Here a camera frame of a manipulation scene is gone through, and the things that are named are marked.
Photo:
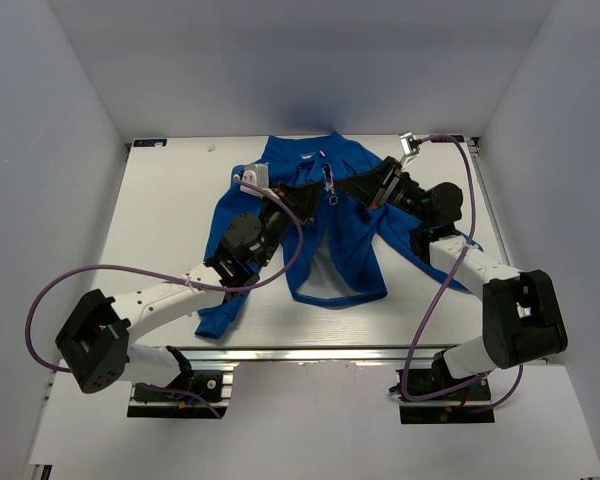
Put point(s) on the aluminium table front rail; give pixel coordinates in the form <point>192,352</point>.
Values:
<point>295,354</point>

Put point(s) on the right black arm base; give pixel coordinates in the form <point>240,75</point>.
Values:
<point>431,396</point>

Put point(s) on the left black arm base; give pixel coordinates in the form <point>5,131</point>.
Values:
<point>179,390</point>

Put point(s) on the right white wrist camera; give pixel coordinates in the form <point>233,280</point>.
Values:
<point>411,148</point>

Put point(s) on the blue fleece jacket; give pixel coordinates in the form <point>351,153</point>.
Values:
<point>330,262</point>

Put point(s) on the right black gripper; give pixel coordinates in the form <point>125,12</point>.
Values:
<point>366,186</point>

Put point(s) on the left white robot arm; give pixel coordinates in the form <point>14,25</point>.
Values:
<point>100,340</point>

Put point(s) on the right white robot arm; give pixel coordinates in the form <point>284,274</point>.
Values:
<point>521,318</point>

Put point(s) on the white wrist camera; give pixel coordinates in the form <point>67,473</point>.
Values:
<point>411,148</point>
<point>254,179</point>

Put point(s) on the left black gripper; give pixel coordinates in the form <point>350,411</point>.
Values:
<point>303,198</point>

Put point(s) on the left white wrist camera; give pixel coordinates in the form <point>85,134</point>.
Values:
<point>254,179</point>

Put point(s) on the left blue table label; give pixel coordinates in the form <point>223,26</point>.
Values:
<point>149,143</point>

